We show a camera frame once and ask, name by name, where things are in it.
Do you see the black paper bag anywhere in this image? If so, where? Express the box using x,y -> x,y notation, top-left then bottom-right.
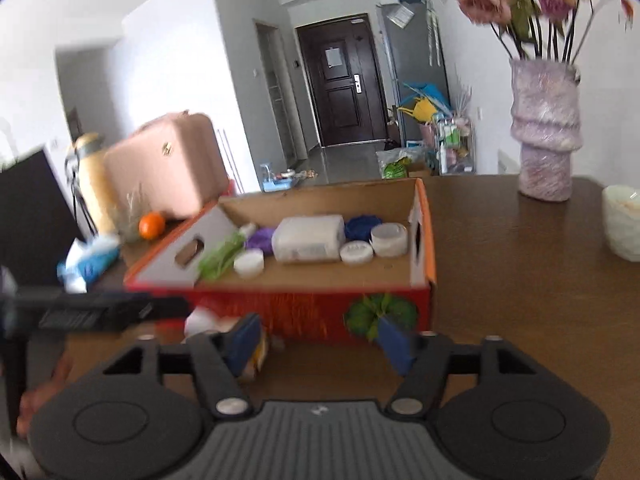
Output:
0,151 -> 84,288

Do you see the beige cube charger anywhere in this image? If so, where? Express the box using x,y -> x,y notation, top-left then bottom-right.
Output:
214,313 -> 269,382

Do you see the green spray bottle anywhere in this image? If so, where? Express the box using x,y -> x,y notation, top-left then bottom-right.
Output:
198,223 -> 257,282

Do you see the pink suitcase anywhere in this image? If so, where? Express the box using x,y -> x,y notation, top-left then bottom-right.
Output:
103,110 -> 229,219

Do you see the small white cap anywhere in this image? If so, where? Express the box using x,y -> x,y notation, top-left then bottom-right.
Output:
233,248 -> 265,280

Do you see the yellow watering can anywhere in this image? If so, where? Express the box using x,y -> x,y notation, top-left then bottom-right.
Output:
397,98 -> 438,124

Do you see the white round lid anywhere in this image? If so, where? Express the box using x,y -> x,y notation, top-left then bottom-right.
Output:
340,240 -> 374,266

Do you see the white plastic jar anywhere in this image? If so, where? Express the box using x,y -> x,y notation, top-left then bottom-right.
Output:
272,214 -> 346,263

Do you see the orange fruit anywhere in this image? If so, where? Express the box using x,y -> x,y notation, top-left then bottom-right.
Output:
138,211 -> 166,242

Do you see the blue tissue pack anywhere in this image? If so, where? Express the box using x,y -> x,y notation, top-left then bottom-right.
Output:
56,234 -> 120,294

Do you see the yellow thermos bottle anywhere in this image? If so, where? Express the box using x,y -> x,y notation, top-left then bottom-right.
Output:
66,132 -> 117,234

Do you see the red cardboard box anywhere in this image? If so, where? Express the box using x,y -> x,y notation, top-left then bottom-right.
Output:
124,179 -> 436,344

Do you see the grey refrigerator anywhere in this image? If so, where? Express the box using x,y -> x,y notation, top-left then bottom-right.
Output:
378,0 -> 449,144

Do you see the clear drinking glass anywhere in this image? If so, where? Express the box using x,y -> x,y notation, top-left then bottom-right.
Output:
112,188 -> 149,243

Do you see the pink textured vase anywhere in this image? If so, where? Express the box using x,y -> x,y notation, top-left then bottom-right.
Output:
511,58 -> 582,203

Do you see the purple gear lid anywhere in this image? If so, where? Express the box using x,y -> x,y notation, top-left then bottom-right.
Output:
244,228 -> 276,256

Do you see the blue gear lid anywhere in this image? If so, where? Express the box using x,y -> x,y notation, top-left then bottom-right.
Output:
344,214 -> 383,242

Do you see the dark brown door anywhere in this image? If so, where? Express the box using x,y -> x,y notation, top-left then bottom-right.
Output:
296,14 -> 387,148

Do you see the pale green bowl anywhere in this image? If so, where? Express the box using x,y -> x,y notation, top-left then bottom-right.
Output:
602,185 -> 640,262

